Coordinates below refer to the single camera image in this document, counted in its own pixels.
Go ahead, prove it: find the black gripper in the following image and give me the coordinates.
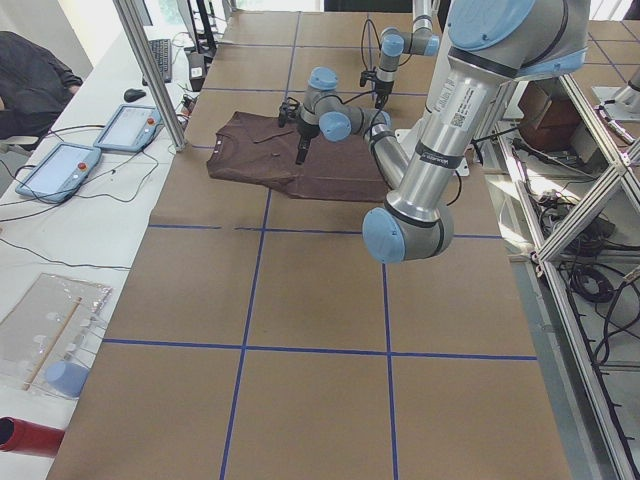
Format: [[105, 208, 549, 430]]
[[295, 118, 316, 164], [374, 79, 393, 109]]

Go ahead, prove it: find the brown t-shirt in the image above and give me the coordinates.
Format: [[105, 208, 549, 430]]
[[207, 111, 388, 202]]

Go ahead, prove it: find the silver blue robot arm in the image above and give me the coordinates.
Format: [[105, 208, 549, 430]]
[[372, 1, 451, 109], [296, 1, 590, 264]]

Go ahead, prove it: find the black keyboard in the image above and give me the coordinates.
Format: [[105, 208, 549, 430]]
[[148, 39, 173, 83]]

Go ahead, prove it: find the upper blue teach pendant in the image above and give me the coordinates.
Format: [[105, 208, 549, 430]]
[[94, 104, 162, 153]]

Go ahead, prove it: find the blue teach pendant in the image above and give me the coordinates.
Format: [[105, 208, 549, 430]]
[[94, 104, 162, 153], [15, 142, 102, 204]]

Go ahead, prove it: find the black computer mouse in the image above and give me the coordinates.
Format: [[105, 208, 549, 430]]
[[123, 88, 146, 103]]

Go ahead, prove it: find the lower blue teach pendant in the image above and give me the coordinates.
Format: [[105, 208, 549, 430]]
[[15, 142, 102, 204]]

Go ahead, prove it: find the seated person in black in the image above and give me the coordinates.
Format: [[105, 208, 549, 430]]
[[1, 31, 83, 139]]

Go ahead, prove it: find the wooden stick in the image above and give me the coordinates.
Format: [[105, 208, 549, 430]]
[[22, 297, 82, 391]]

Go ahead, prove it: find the clear plastic bag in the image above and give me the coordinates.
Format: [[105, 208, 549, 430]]
[[1, 273, 112, 398]]

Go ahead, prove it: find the blue plastic cup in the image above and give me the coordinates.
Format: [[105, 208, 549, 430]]
[[45, 361, 90, 398]]

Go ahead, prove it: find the red cylinder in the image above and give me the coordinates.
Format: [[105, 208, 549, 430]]
[[1, 417, 65, 458]]

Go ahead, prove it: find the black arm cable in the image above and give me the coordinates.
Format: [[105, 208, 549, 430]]
[[360, 17, 386, 76], [364, 114, 521, 206]]

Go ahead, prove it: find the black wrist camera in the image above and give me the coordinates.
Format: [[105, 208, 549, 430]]
[[359, 70, 377, 87], [277, 97, 301, 128]]

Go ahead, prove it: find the aluminium frame post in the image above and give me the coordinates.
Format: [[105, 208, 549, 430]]
[[113, 0, 186, 152]]

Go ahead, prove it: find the aluminium frame table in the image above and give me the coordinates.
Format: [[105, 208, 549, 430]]
[[479, 19, 640, 480]]

